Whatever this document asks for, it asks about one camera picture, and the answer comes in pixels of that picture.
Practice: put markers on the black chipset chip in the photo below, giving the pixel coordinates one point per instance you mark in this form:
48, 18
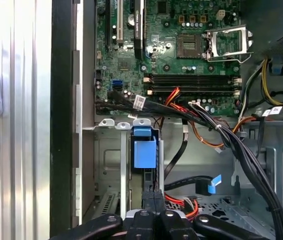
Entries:
125, 64

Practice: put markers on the blue SATA port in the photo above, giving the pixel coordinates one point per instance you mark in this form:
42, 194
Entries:
117, 82

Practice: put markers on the RAM slot black clips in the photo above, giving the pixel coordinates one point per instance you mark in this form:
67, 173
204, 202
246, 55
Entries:
194, 76
201, 88

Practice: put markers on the blue plastic latch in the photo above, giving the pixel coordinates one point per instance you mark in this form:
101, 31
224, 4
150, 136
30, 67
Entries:
277, 69

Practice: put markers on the grey power supply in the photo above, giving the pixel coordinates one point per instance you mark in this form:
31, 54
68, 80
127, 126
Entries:
269, 15

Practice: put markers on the white expansion slot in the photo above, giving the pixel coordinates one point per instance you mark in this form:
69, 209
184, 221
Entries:
119, 22

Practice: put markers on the CPU socket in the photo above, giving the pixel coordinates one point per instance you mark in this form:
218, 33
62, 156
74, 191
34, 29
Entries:
189, 46

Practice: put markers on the green motherboard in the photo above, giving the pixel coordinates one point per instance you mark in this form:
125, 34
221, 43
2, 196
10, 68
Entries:
131, 75

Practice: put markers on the metal socket cover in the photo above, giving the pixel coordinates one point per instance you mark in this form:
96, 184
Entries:
242, 28

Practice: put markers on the metal disk bay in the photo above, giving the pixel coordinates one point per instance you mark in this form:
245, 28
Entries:
109, 160

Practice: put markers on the black expansion slot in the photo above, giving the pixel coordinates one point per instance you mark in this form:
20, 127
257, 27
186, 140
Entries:
109, 25

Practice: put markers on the locking lever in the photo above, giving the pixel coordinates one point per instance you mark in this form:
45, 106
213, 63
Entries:
224, 60

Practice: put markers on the silver coin battery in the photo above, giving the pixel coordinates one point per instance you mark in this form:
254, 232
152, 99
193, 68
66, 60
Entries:
131, 20

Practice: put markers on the black graphics card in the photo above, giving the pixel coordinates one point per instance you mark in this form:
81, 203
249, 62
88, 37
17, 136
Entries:
137, 30

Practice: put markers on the metal drive cage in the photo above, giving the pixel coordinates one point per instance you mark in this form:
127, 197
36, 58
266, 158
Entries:
281, 162

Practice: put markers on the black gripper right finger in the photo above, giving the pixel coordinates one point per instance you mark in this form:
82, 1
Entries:
174, 225

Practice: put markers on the RAM slot white clips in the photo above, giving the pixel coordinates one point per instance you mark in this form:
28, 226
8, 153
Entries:
206, 93
194, 81

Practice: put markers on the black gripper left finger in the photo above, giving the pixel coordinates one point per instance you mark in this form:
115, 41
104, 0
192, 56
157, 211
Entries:
141, 225

